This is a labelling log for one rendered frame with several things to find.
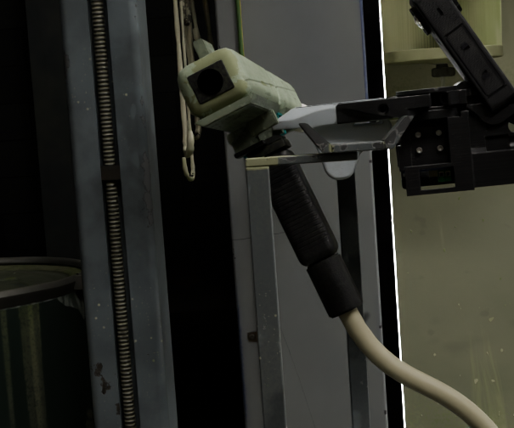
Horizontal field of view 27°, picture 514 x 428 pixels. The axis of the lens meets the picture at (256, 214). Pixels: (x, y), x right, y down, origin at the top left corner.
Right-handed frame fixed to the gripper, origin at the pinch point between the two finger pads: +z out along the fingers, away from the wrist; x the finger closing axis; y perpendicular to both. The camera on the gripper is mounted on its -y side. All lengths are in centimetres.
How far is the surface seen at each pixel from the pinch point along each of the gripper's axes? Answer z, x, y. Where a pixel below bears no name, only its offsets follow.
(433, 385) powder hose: -9.3, -3.7, 22.2
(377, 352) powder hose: -5.2, -3.5, 19.3
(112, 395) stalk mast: 15.5, -6.9, 20.1
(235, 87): 2.6, -12.5, -2.4
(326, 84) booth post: -1.6, 45.0, -2.4
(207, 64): 4.4, -12.2, -4.3
